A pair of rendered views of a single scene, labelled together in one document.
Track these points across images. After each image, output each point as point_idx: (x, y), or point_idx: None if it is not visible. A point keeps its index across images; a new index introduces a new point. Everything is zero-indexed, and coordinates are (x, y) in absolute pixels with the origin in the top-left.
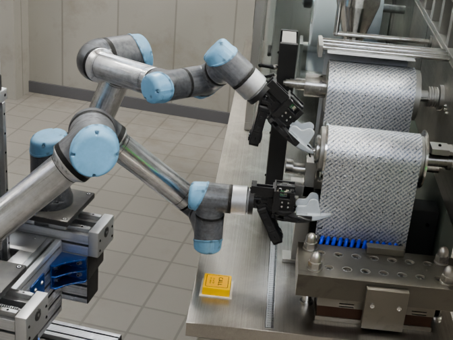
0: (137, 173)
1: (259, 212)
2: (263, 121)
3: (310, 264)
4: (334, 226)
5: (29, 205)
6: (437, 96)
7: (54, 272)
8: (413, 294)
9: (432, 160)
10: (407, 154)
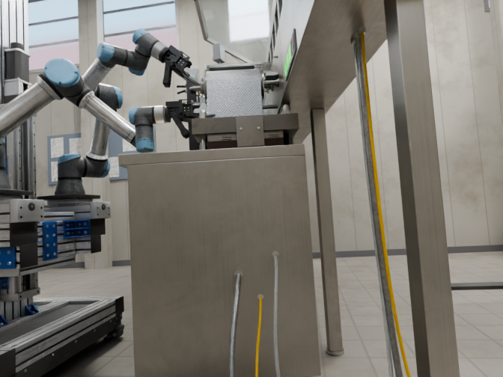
0: (100, 115)
1: (171, 117)
2: (168, 68)
3: (199, 116)
4: None
5: (18, 105)
6: None
7: (66, 227)
8: (266, 120)
9: (267, 80)
10: (251, 72)
